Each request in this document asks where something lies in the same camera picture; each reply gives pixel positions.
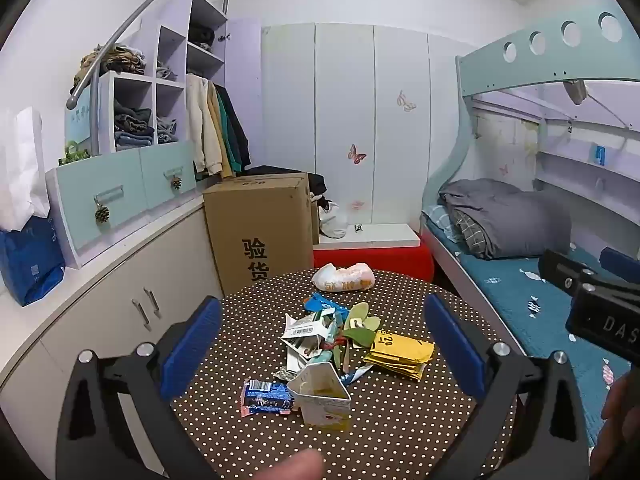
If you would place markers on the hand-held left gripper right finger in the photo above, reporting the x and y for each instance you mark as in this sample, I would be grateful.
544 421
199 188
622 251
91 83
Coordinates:
452 350

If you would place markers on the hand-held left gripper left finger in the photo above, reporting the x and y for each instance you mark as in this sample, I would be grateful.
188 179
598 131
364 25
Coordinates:
192 345

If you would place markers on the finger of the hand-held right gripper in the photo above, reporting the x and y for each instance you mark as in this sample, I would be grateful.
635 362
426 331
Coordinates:
620 259
565 266

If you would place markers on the stack of yellow packets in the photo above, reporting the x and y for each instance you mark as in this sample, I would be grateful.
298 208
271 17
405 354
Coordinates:
400 352

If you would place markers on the blue cookie wrapper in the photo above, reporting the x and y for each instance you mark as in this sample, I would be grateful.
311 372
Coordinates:
265 396

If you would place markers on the green felt leaf garland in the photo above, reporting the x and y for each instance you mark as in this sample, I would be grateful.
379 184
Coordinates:
360 336

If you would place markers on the small wrapper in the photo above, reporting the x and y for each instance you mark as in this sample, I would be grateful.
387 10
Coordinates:
283 374

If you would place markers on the blue white wrapper strip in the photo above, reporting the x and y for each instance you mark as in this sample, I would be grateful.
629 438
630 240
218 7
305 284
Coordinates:
356 374

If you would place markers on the white barcode wrapper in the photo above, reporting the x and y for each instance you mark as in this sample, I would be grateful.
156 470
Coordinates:
305 331

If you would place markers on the white orange-print plastic bag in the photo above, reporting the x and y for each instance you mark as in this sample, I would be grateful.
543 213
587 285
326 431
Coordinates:
345 277

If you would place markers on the blue snack wrapper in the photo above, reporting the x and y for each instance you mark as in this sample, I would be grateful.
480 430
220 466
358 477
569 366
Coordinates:
320 305

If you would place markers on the white triangular yogurt cup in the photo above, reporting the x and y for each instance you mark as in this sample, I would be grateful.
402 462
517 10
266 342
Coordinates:
320 412

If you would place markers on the person's right hand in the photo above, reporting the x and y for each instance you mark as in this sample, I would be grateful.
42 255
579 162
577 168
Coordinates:
620 420

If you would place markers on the person's left hand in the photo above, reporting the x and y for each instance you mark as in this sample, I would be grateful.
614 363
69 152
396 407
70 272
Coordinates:
302 466

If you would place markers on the blue candy-print bedsheet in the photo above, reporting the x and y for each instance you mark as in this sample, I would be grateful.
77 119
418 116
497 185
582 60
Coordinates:
520 300

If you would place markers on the grey duvet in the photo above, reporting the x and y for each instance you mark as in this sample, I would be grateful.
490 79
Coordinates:
515 220

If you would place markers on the brown polka dot tablecloth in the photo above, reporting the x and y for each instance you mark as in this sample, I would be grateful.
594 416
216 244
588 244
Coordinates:
225 410

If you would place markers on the purple bed shelf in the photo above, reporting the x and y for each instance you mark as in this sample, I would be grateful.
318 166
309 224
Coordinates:
575 170

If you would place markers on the red bench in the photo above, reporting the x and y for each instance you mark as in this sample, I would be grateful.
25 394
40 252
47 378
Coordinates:
400 260

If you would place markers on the white low cabinet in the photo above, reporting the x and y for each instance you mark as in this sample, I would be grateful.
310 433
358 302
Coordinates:
90 320

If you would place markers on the small blue box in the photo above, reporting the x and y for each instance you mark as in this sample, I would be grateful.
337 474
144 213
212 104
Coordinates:
600 154

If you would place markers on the large cardboard box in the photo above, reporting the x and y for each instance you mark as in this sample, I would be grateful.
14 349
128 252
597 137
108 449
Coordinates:
255 230

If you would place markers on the blue plaid pillow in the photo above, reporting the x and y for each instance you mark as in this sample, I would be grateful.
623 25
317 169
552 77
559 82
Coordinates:
440 217

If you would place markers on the white board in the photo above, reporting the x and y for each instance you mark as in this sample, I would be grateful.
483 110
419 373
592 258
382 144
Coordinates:
380 235

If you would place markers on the pinecone ornament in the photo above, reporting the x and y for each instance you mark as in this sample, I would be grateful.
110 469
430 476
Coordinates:
176 183
102 214

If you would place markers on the beige hanging slipper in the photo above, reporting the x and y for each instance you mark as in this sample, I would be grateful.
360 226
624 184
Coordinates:
576 92

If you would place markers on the faint pink butterfly sticker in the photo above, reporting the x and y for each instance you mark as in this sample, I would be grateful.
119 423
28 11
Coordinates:
357 205

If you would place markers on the white translucent plastic bag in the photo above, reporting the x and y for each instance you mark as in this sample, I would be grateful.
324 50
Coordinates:
334 220

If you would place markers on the blue shopping bag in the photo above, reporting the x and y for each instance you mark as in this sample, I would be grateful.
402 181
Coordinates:
30 265

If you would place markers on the teal drawer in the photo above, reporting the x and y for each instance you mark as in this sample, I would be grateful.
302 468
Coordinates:
160 165
90 185

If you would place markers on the yellow hanging garment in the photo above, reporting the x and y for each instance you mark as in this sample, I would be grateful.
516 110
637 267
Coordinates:
224 155

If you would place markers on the green hanging garment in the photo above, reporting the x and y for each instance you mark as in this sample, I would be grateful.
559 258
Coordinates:
234 147

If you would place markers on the black clothing heap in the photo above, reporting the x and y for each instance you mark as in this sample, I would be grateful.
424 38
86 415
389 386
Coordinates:
315 182

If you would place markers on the cream hanging jacket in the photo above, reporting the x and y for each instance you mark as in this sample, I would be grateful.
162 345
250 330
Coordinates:
205 130

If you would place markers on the black hanging coat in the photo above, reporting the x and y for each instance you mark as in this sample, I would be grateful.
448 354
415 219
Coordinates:
242 135

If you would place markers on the grey folded jeans pile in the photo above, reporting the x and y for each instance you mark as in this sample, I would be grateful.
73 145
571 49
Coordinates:
167 130

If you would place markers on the pink brown butterfly sticker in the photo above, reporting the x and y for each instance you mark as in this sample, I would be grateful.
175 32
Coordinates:
356 154

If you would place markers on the dark folded clothes pile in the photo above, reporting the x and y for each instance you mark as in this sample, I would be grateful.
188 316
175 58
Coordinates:
132 127

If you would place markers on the pale butterfly sticker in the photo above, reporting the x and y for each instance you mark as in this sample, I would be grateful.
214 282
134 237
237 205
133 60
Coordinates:
406 101

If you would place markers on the white paper bag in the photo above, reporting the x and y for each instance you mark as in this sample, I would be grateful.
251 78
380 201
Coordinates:
20 170

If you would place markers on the white purple stair shelf unit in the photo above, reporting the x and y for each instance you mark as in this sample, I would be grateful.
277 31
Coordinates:
105 110

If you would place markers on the grey crumpled clothes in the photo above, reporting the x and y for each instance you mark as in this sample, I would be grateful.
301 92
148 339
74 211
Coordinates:
165 71

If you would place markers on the white wardrobe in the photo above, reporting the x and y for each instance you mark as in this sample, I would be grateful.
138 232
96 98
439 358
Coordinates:
345 85

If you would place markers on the olive folded clothes pile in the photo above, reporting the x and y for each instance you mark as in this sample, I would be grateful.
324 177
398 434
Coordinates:
115 60

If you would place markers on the black folded clothes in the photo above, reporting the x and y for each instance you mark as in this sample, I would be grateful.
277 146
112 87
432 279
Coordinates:
202 35

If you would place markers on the grey metal handrail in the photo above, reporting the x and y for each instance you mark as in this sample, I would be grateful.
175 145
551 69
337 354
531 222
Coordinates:
135 20

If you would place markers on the teal bunk bed frame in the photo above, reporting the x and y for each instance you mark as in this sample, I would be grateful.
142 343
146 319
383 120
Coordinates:
500 70

